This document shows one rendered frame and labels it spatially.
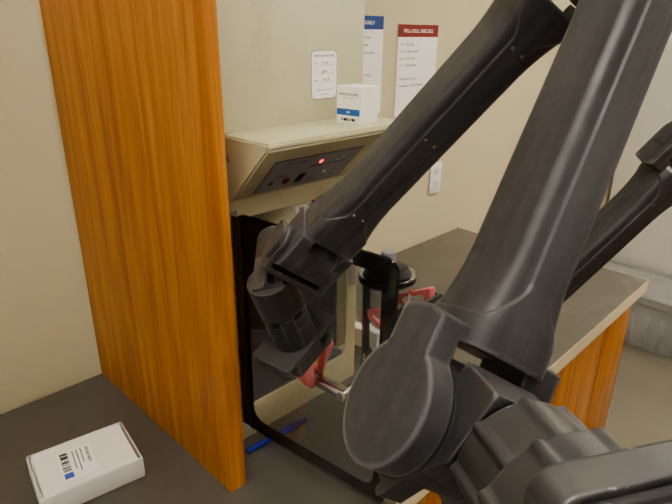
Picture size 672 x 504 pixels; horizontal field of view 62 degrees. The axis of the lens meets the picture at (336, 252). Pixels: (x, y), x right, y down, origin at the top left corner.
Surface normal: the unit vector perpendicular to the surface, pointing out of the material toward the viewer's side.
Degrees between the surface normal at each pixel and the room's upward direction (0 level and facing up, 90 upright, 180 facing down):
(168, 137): 90
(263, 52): 90
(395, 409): 57
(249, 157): 90
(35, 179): 90
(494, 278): 48
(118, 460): 0
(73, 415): 0
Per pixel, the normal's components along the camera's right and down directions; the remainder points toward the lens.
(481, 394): -0.80, -0.44
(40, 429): 0.01, -0.93
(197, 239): -0.70, 0.25
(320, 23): 0.72, 0.26
